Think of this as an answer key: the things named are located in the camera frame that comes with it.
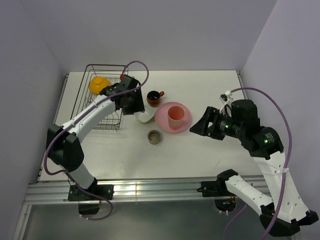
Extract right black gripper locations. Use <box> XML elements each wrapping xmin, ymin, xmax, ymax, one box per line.
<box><xmin>189</xmin><ymin>105</ymin><xmax>244</xmax><ymax>140</ymax></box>

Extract white square bowl green outside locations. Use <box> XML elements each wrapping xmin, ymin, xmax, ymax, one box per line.
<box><xmin>134</xmin><ymin>110</ymin><xmax>155</xmax><ymax>124</ymax></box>

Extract yellow ribbed bowl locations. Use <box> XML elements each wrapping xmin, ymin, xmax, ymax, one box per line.
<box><xmin>88</xmin><ymin>76</ymin><xmax>111</xmax><ymax>95</ymax></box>

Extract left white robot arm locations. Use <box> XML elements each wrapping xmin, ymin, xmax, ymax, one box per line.
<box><xmin>43</xmin><ymin>74</ymin><xmax>145</xmax><ymax>200</ymax></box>

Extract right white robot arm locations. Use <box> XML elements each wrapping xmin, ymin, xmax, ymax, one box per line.
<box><xmin>189</xmin><ymin>99</ymin><xmax>319</xmax><ymax>237</ymax></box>

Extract dark brown ceramic mug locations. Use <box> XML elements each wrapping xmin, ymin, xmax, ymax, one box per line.
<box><xmin>146</xmin><ymin>90</ymin><xmax>165</xmax><ymax>107</ymax></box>

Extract pink plastic cup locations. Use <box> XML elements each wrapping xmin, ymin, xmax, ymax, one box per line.
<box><xmin>167</xmin><ymin>105</ymin><xmax>185</xmax><ymax>130</ymax></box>

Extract pink round plate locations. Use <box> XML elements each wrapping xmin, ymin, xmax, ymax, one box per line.
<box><xmin>155</xmin><ymin>101</ymin><xmax>192</xmax><ymax>134</ymax></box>

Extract small grey speckled bowl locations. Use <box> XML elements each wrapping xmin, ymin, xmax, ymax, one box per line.
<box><xmin>147</xmin><ymin>129</ymin><xmax>162</xmax><ymax>145</ymax></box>

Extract black wire dish rack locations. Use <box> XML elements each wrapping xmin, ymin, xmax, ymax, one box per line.
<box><xmin>71</xmin><ymin>64</ymin><xmax>125</xmax><ymax>131</ymax></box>

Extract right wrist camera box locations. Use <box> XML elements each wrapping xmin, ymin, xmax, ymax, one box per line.
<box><xmin>219</xmin><ymin>90</ymin><xmax>234</xmax><ymax>108</ymax></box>

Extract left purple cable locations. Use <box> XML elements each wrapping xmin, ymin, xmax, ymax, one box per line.
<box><xmin>43</xmin><ymin>59</ymin><xmax>150</xmax><ymax>221</ymax></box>

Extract purple cable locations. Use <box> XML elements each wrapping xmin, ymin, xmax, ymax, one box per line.
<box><xmin>43</xmin><ymin>59</ymin><xmax>150</xmax><ymax>221</ymax></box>
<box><xmin>223</xmin><ymin>86</ymin><xmax>293</xmax><ymax>240</ymax></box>

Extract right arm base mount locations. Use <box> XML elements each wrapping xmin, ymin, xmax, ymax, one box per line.
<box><xmin>196</xmin><ymin>180</ymin><xmax>224</xmax><ymax>198</ymax></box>

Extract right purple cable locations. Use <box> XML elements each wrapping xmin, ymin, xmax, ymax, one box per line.
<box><xmin>223</xmin><ymin>86</ymin><xmax>293</xmax><ymax>240</ymax></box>

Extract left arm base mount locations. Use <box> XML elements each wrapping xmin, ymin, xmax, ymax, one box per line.
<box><xmin>67</xmin><ymin>184</ymin><xmax>114</xmax><ymax>221</ymax></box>

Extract aluminium frame rail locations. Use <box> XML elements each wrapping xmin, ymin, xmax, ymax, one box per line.
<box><xmin>23</xmin><ymin>176</ymin><xmax>286</xmax><ymax>206</ymax></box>

